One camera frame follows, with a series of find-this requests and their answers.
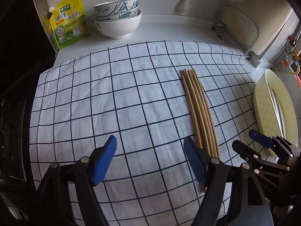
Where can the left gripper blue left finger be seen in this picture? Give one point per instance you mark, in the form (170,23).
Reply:
(86,174)

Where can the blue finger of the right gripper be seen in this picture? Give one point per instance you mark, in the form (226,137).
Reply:
(261,137)
(243,149)

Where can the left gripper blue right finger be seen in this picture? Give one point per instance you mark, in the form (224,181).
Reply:
(214,174)

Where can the person's right hand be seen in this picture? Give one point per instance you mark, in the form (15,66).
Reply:
(278,211)

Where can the cream oval tray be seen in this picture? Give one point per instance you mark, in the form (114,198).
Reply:
(264,109)

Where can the white black checkered cloth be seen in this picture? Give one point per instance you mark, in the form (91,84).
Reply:
(134,92)

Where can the metal framed folding rack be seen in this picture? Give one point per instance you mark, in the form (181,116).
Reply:
(238,28)

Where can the large white bowl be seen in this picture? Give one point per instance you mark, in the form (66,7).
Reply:
(119,28)

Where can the yellow green refill pouch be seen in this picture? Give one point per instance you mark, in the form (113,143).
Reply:
(68,23)

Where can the blue patterned bowl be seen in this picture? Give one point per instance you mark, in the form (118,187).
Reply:
(115,7)
(130,13)

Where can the gas valve with hose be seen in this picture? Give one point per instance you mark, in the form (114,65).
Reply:
(290,61)

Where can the white wall pipe fitting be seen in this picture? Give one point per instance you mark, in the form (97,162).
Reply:
(182,6)

